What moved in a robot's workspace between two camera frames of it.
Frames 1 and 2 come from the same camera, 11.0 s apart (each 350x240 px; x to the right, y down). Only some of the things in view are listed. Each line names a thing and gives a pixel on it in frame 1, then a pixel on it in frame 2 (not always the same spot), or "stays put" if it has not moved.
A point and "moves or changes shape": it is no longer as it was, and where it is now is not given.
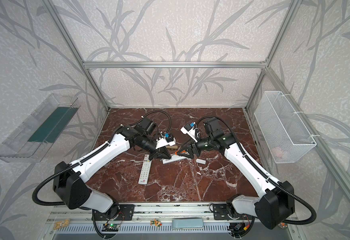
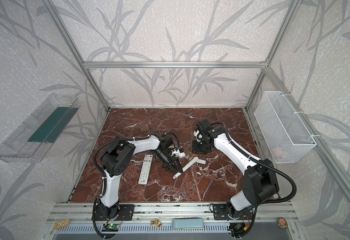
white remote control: x=145 y=171 stays put
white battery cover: x=200 y=161 stays put
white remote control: x=174 y=158 moves or changes shape
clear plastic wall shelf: x=31 y=142 stays put
